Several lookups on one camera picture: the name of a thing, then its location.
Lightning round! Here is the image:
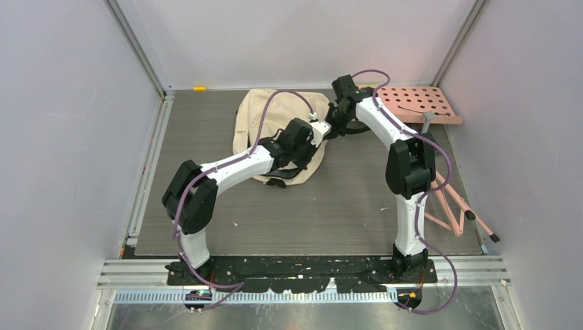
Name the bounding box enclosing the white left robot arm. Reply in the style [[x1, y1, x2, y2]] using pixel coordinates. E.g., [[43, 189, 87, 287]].
[[162, 118, 331, 285]]

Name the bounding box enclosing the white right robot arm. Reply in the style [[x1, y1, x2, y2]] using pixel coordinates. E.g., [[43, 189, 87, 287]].
[[324, 75, 436, 283]]

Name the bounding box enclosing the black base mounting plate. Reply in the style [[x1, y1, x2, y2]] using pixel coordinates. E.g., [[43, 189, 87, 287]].
[[165, 256, 437, 294]]

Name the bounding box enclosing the grey bracket on stand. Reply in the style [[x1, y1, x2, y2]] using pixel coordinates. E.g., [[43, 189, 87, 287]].
[[420, 111, 437, 134]]

